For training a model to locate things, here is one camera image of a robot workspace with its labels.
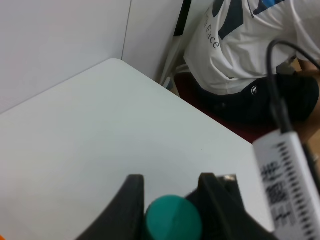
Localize black camera cable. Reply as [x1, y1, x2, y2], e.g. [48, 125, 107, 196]
[265, 39, 320, 135]

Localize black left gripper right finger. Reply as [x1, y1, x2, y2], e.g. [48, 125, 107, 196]
[186, 173, 276, 240]

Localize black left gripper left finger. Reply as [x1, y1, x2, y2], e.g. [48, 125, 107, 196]
[78, 174, 145, 240]

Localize person in white shirt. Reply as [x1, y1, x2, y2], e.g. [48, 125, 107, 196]
[183, 0, 320, 126]

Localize test tube with green cap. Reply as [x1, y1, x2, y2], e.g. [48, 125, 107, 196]
[143, 195, 203, 240]

